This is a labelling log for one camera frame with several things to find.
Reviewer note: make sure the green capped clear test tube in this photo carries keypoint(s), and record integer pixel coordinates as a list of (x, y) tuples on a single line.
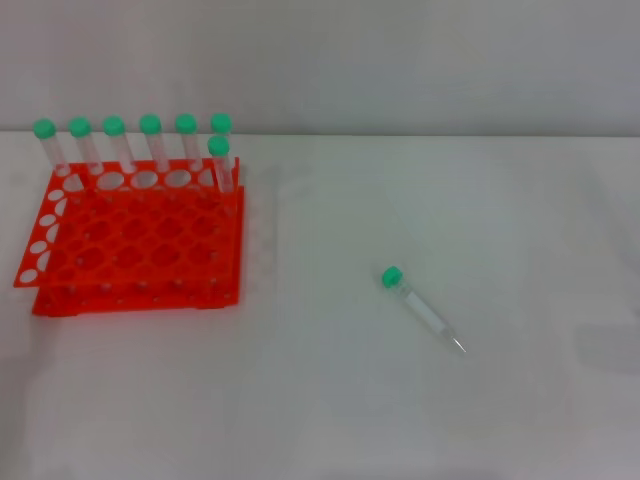
[(114, 125), (221, 123), (80, 127), (392, 277), (185, 123), (218, 145), (150, 124), (44, 128)]

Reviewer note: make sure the orange test tube rack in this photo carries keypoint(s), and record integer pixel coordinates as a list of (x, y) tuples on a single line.
[(150, 240)]

